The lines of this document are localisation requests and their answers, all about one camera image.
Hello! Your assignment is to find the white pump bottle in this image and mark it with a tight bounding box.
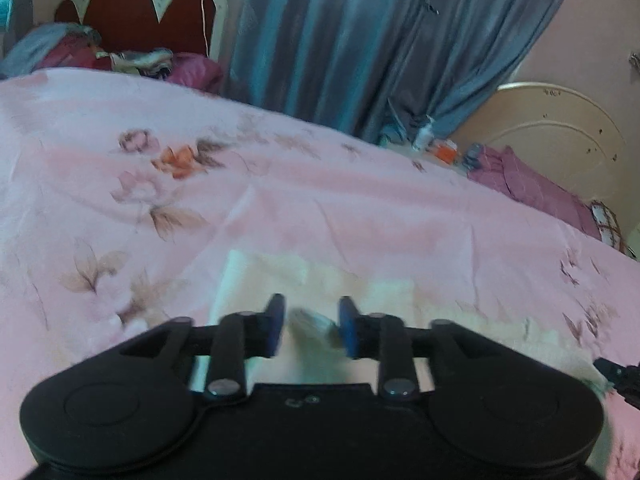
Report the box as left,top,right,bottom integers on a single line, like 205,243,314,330
412,115,436,152

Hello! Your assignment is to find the pile of bedding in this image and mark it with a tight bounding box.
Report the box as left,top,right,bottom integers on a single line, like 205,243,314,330
0,22,102,79

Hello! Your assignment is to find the purple pillow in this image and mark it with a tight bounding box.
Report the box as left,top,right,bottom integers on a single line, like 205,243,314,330
467,145,602,242

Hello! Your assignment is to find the checkered pillow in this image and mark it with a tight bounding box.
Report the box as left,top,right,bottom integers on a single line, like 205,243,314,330
589,200,629,252

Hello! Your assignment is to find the white cable over headboard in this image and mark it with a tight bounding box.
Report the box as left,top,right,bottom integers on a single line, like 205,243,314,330
199,0,211,57

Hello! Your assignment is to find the orange box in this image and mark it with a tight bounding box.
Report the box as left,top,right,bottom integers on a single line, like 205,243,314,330
432,139,459,164

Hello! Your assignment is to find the cream round headboard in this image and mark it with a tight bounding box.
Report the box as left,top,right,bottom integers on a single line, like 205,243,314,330
449,82,629,212

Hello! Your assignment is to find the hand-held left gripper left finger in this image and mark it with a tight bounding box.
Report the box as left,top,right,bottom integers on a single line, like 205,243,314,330
120,294,287,403

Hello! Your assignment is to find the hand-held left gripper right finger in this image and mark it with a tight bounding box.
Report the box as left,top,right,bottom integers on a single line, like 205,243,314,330
337,296,521,403

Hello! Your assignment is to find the white knit sweater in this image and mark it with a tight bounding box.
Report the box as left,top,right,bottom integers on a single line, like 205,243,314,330
192,249,603,401

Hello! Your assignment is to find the red heart-shaped headboard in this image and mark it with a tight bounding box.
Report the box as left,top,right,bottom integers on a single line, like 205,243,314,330
53,0,232,70

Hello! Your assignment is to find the magenta cloth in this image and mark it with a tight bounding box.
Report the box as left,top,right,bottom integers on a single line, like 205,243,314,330
165,52,226,94

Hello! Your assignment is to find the pile of mixed clothes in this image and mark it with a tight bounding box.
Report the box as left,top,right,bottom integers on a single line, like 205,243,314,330
97,47,174,79

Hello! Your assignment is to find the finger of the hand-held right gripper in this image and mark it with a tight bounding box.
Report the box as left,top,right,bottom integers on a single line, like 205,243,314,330
594,356,640,385

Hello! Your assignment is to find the pink floral bed sheet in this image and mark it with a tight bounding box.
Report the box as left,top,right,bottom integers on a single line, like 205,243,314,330
0,67,640,480

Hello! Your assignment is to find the blue-grey wide curtain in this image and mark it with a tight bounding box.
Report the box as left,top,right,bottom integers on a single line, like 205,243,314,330
222,0,587,147

